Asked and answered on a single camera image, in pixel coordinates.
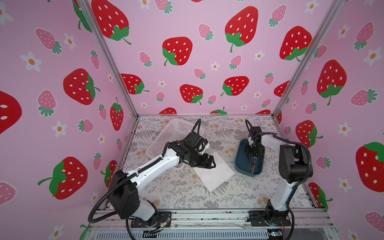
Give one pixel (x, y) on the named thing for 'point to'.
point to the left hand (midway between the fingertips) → (211, 165)
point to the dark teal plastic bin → (242, 163)
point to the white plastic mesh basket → (176, 130)
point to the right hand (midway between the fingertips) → (249, 155)
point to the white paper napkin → (213, 178)
